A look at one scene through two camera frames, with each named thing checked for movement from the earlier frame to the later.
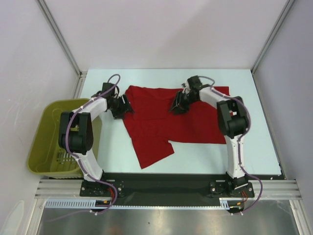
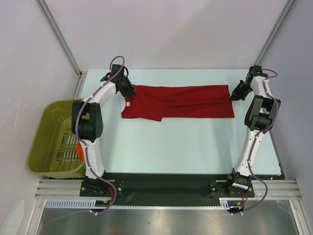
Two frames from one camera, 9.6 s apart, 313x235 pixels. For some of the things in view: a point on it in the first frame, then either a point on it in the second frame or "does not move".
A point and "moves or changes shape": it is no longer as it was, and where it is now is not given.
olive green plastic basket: (46, 157) does not move
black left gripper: (125, 107) -> (130, 91)
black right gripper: (181, 101) -> (240, 90)
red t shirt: (152, 125) moves or changes shape
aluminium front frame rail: (261, 189) does not move
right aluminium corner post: (288, 5) does not move
